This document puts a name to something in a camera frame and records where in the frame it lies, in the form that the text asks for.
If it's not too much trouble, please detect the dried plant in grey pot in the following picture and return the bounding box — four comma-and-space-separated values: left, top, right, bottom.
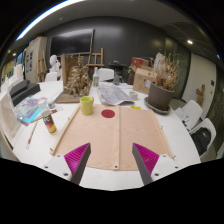
143, 53, 183, 115

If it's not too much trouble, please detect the white plaster bust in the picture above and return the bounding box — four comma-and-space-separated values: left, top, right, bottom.
49, 54, 62, 74

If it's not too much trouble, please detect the wooden figure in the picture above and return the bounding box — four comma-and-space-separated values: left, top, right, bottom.
195, 83, 206, 108

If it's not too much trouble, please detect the white canvas panel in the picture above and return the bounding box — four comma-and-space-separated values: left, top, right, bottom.
0, 92, 22, 138

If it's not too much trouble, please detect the small clear bottle green label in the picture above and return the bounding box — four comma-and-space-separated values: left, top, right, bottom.
92, 67, 100, 88

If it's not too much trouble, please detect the wooden easel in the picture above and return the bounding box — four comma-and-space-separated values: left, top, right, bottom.
86, 47, 105, 68
36, 49, 48, 83

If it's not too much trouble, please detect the black backpack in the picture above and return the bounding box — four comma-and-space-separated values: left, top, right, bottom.
191, 127, 213, 156

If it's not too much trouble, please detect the beige canvas mat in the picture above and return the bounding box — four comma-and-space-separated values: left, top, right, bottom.
49, 103, 174, 172

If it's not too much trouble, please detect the flat round red coaster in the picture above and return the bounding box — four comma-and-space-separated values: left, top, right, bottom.
100, 109, 116, 119

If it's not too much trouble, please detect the colourful purple painting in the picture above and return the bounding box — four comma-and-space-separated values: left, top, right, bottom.
13, 96, 49, 127

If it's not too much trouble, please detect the thin red white paintbrush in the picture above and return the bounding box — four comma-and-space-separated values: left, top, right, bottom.
25, 120, 39, 150

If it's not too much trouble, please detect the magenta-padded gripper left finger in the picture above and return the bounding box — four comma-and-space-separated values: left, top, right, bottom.
42, 142, 92, 186

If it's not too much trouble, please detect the black box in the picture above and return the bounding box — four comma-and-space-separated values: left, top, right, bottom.
9, 79, 42, 107

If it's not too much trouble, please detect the lime green cup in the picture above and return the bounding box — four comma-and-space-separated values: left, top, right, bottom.
79, 95, 95, 116

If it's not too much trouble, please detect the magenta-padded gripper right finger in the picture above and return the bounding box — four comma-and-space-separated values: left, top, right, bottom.
131, 142, 182, 186

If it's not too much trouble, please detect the glass jug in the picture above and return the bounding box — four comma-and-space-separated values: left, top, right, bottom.
113, 73, 123, 86

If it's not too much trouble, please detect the clear juice bottle white cap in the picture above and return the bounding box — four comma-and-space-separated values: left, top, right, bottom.
38, 99, 58, 136

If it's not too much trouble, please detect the red box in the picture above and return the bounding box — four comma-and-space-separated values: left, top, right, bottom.
130, 56, 150, 69

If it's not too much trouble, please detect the black wall screen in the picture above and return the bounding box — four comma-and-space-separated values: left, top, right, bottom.
49, 28, 95, 56

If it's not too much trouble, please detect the cardboard box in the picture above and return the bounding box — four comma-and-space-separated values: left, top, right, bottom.
132, 66, 158, 95

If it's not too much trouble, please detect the newspaper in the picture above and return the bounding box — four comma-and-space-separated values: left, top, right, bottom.
96, 83, 135, 106

